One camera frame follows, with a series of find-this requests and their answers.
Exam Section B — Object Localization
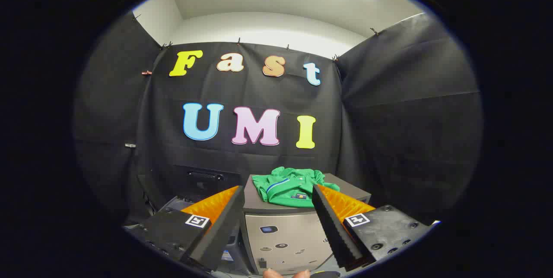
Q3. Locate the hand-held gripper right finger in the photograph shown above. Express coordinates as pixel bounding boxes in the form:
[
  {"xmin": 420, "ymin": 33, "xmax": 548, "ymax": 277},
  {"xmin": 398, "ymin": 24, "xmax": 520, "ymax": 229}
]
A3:
[{"xmin": 312, "ymin": 184, "xmax": 432, "ymax": 271}]

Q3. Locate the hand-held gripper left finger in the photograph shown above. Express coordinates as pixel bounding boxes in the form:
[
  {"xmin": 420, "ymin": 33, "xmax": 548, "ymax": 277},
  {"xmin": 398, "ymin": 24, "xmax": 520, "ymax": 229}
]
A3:
[{"xmin": 130, "ymin": 185, "xmax": 245, "ymax": 272}]

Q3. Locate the grey washing machine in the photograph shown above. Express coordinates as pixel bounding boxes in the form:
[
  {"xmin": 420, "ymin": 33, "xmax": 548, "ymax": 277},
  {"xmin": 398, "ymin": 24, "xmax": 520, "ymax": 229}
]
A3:
[{"xmin": 158, "ymin": 196, "xmax": 253, "ymax": 275}]

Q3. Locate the green shirt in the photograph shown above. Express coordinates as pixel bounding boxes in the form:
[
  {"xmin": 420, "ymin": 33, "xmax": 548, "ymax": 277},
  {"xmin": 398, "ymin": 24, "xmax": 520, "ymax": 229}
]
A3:
[{"xmin": 251, "ymin": 167, "xmax": 342, "ymax": 208}]

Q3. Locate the grey metal cabinet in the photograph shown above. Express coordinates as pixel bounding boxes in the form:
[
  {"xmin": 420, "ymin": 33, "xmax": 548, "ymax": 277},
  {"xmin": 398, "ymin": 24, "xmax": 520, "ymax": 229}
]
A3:
[{"xmin": 241, "ymin": 174, "xmax": 372, "ymax": 275}]

